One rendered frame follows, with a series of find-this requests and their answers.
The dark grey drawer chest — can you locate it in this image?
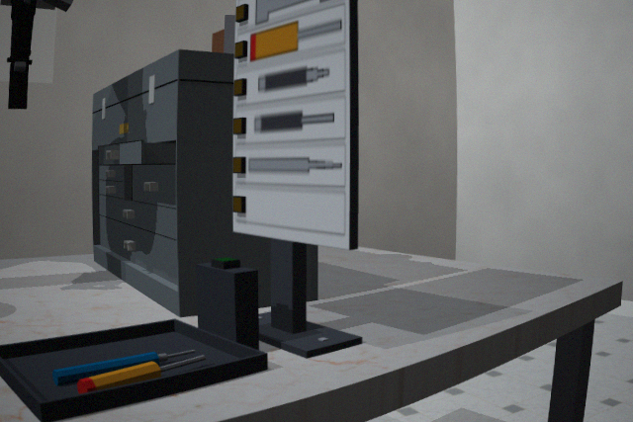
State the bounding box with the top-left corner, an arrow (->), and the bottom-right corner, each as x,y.
92,49 -> 271,317

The orange-handled screwdriver with red end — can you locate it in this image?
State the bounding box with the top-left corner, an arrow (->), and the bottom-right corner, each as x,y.
77,355 -> 206,394

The blue-handled tool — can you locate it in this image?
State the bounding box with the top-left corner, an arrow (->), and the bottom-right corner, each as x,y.
52,350 -> 195,385

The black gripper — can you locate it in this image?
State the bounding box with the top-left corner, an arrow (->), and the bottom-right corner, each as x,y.
7,0 -> 37,109

